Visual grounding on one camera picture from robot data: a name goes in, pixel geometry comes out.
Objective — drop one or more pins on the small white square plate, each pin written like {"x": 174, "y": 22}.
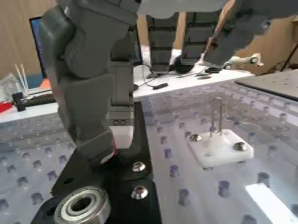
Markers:
{"x": 221, "y": 150}

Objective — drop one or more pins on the white desk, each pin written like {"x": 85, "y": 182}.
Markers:
{"x": 186, "y": 83}

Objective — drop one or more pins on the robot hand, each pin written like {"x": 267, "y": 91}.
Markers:
{"x": 84, "y": 83}

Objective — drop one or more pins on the metal bearing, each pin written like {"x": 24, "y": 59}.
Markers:
{"x": 81, "y": 205}

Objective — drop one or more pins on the small white jointed device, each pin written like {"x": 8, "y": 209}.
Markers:
{"x": 246, "y": 60}

